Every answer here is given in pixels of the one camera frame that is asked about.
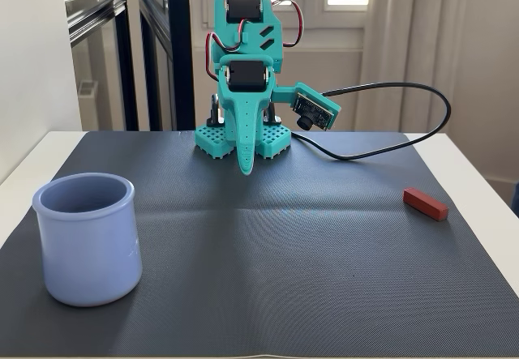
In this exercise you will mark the teal perforated robot base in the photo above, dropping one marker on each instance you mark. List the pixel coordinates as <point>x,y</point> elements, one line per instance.
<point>211,138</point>

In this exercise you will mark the wrist camera on teal mount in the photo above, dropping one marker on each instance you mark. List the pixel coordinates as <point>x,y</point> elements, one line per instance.
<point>314,109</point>

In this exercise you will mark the dark grey textured mat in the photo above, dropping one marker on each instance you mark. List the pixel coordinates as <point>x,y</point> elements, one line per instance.
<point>284,253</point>

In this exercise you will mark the black table clamp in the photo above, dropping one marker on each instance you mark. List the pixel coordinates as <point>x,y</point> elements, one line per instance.
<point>271,116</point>
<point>214,112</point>

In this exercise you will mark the black framed glass door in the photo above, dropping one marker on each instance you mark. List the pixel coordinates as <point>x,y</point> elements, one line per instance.
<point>178,51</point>

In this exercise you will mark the lavender blue pot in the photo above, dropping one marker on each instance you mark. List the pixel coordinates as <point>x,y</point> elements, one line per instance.
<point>89,253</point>

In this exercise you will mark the red wooden block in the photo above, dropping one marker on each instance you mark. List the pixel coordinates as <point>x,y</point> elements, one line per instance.
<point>425,205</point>

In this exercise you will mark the beige curtain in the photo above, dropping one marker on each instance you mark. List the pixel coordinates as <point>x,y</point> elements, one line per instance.
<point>466,51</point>

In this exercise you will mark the white wall vent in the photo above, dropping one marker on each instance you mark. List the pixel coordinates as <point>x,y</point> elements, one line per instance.
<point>87,88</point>

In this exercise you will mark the teal gripper black servo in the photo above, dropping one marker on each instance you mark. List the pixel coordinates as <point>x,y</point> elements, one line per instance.
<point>246,105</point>

